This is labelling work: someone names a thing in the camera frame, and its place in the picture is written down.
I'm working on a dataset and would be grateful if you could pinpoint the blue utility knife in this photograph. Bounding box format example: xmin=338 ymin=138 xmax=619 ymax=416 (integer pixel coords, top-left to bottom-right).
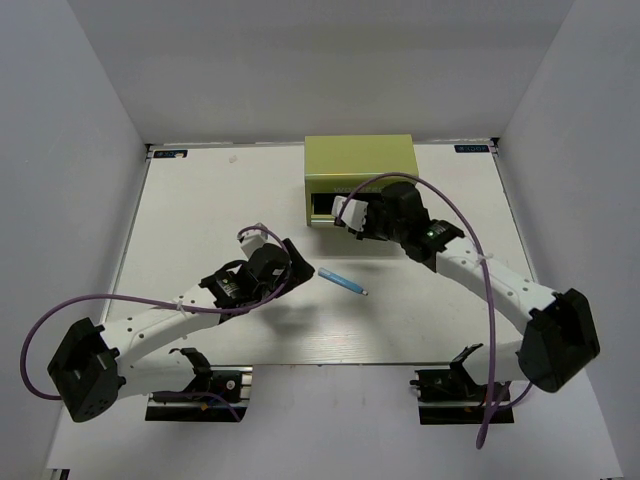
xmin=318 ymin=268 xmax=368 ymax=296

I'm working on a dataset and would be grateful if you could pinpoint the green metal drawer box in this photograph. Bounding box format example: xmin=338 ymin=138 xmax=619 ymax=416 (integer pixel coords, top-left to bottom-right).
xmin=304 ymin=134 xmax=419 ymax=228

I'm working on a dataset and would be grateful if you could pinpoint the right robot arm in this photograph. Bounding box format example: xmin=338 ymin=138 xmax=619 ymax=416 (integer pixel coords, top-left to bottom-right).
xmin=332 ymin=182 xmax=601 ymax=399

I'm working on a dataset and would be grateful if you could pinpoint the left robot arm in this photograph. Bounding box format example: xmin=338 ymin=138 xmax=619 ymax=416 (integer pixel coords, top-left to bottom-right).
xmin=47 ymin=239 xmax=315 ymax=423

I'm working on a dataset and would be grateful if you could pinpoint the right blue corner label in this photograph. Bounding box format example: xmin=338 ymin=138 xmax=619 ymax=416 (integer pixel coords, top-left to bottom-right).
xmin=454 ymin=144 xmax=490 ymax=153

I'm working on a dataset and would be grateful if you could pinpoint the blue corner label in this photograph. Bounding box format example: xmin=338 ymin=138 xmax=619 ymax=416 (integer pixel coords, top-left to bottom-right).
xmin=153 ymin=149 xmax=188 ymax=159
xmin=454 ymin=144 xmax=490 ymax=153

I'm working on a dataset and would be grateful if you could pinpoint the left blue corner label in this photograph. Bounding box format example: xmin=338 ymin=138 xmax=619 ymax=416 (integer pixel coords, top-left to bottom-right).
xmin=153 ymin=149 xmax=188 ymax=159

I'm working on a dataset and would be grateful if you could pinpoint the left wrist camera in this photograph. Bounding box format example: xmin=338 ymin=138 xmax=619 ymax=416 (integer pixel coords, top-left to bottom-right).
xmin=237 ymin=222 xmax=269 ymax=260

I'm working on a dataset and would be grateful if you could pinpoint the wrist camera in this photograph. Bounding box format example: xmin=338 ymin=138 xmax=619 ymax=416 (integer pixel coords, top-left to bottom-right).
xmin=237 ymin=222 xmax=269 ymax=260
xmin=331 ymin=196 xmax=368 ymax=232

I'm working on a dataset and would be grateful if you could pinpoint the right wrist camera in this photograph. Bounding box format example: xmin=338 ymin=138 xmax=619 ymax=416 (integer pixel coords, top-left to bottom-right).
xmin=331 ymin=196 xmax=368 ymax=232

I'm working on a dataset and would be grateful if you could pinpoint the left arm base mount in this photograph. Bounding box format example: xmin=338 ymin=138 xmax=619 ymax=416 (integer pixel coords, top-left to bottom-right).
xmin=145 ymin=366 xmax=253 ymax=423

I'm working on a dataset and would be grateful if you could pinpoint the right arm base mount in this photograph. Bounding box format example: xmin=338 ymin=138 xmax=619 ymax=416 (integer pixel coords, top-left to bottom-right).
xmin=410 ymin=341 xmax=524 ymax=425

